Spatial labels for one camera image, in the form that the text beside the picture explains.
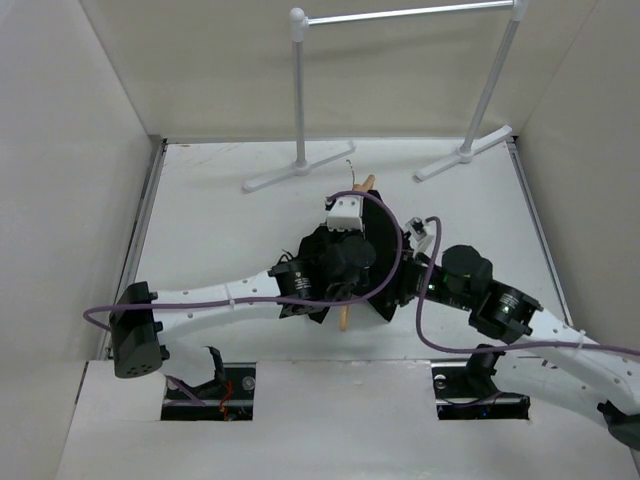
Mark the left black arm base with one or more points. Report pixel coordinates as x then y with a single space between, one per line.
227 397

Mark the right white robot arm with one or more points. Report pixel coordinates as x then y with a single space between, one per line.
529 350

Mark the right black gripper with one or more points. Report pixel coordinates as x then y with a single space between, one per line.
407 275

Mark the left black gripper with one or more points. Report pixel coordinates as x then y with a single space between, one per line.
334 233

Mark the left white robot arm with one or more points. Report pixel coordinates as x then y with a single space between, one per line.
144 323

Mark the metal table rail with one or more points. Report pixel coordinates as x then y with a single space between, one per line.
559 293
139 228

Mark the white clothes rack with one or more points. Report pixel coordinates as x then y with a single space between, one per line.
414 69

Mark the wooden clothes hanger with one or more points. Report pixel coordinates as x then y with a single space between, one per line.
365 186

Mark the left metal table rail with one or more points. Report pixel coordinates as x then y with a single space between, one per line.
139 228

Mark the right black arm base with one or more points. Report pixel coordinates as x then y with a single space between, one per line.
464 390

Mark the right metal table rail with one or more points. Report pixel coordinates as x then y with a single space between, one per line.
559 293

